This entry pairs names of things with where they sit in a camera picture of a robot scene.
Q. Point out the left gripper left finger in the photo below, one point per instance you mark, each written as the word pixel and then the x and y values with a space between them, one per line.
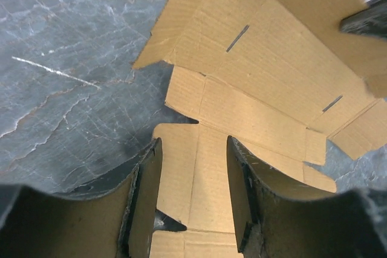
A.
pixel 109 216

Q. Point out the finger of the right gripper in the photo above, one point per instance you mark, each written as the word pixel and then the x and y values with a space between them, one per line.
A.
pixel 369 22

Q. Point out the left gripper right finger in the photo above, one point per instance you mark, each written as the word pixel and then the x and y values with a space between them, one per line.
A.
pixel 275 215

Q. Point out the brown cardboard box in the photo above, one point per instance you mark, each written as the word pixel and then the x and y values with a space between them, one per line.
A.
pixel 278 75

